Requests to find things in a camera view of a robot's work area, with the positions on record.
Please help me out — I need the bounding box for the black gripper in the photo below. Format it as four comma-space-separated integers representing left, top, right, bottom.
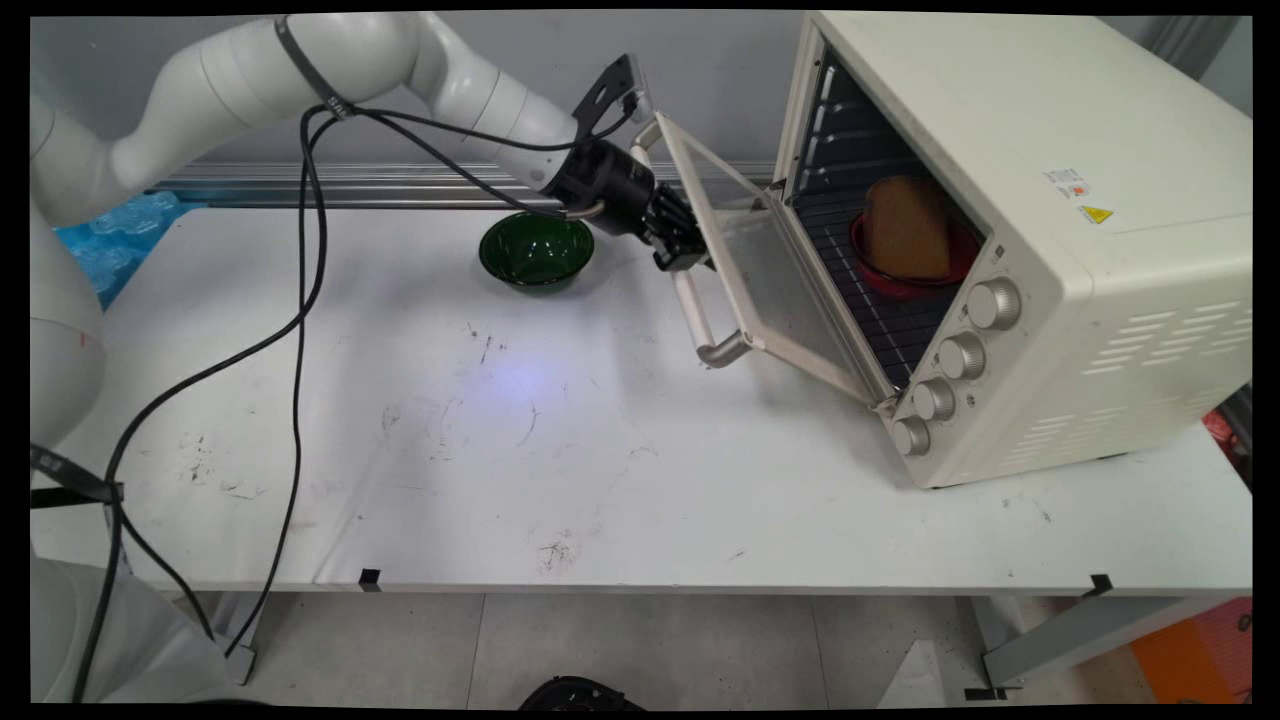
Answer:
544, 140, 716, 274

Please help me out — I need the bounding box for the oven glass door with handle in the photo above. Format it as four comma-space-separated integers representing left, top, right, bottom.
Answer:
629, 111, 898, 410

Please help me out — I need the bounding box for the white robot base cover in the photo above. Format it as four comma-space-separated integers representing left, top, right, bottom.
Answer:
30, 556, 257, 704

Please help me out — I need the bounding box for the dark green glass bowl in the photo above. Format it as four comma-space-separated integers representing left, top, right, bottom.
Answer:
478, 210, 596, 294

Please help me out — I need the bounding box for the red bowl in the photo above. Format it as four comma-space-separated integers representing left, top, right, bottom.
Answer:
849, 211, 982, 302

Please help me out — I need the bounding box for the brown bread slice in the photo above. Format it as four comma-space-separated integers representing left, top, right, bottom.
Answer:
862, 176, 954, 282

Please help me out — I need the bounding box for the metal oven rack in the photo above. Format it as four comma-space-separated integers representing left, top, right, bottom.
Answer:
790, 188, 963, 393

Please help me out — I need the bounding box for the large silver oven knob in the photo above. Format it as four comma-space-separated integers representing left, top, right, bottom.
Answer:
967, 278, 1024, 332

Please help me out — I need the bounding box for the cream toaster oven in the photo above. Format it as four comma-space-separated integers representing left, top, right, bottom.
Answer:
775, 12, 1253, 491

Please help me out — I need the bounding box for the black round floor object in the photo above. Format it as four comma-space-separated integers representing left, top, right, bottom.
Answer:
518, 676, 647, 713

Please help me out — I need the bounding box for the blue bubble wrap sheet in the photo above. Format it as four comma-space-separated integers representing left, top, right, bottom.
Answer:
54, 189, 208, 312

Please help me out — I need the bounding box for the grey table leg foot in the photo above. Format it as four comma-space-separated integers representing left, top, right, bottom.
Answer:
963, 596, 1217, 693

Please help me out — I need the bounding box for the red packet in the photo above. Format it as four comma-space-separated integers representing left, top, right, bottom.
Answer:
1202, 408, 1253, 493

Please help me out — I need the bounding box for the grey table leg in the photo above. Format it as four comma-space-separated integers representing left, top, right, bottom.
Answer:
208, 592, 269, 686

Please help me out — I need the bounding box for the orange box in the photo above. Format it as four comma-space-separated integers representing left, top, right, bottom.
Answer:
1129, 598, 1253, 705

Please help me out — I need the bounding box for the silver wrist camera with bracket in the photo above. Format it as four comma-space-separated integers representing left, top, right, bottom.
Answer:
572, 54, 657, 143

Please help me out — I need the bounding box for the aluminium rail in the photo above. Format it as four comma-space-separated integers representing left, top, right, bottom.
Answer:
148, 160, 777, 212

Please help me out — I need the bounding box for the black velcro cable strap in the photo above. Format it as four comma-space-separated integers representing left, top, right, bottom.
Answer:
274, 15, 358, 122
30, 444, 127, 510

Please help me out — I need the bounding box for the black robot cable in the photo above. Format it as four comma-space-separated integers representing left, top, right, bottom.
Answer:
70, 90, 641, 704
100, 105, 607, 661

